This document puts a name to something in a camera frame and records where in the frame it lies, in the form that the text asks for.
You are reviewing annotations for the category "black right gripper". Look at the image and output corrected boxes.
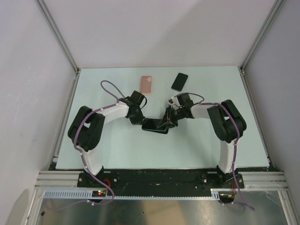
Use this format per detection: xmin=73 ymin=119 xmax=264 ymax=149
xmin=157 ymin=106 xmax=185 ymax=130

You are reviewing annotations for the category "dark teal smartphone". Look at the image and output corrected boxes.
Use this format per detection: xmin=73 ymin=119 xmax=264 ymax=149
xmin=142 ymin=118 xmax=160 ymax=128

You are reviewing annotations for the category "black phone case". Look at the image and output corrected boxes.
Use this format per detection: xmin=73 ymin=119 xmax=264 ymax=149
xmin=142 ymin=127 xmax=169 ymax=134

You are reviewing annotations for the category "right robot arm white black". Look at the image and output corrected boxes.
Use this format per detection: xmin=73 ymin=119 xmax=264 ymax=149
xmin=158 ymin=92 xmax=247 ymax=188

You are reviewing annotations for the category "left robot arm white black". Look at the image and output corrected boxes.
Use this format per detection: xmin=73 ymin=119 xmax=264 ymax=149
xmin=67 ymin=91 xmax=147 ymax=187

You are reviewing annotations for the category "pink phone case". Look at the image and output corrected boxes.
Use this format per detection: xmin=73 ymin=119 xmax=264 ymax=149
xmin=140 ymin=75 xmax=153 ymax=95

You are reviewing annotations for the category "black smartphone far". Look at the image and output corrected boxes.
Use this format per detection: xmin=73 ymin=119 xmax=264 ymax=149
xmin=171 ymin=73 xmax=188 ymax=92

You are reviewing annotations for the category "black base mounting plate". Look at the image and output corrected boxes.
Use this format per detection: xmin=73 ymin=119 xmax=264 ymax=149
xmin=77 ymin=169 xmax=245 ymax=196

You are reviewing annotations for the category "left control board with LEDs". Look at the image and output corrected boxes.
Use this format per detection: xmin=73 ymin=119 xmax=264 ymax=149
xmin=92 ymin=190 xmax=106 ymax=197

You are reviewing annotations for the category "right control board with wires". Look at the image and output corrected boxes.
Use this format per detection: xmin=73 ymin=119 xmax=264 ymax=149
xmin=218 ymin=192 xmax=235 ymax=204

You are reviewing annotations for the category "white slotted cable duct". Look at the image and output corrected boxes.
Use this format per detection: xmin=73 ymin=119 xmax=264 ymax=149
xmin=44 ymin=189 xmax=220 ymax=201

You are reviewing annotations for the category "aluminium front rail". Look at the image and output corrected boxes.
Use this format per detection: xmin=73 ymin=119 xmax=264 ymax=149
xmin=35 ymin=171 xmax=289 ymax=191

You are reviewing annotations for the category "left aluminium frame post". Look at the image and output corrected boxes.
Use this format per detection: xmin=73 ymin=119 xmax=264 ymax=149
xmin=35 ymin=0 xmax=80 ymax=75

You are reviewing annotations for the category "aluminium frame post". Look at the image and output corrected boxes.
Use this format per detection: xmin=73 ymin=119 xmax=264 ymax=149
xmin=240 ymin=0 xmax=286 ymax=74
xmin=35 ymin=0 xmax=80 ymax=75

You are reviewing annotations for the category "right aluminium frame post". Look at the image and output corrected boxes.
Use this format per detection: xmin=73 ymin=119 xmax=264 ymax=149
xmin=240 ymin=0 xmax=286 ymax=74

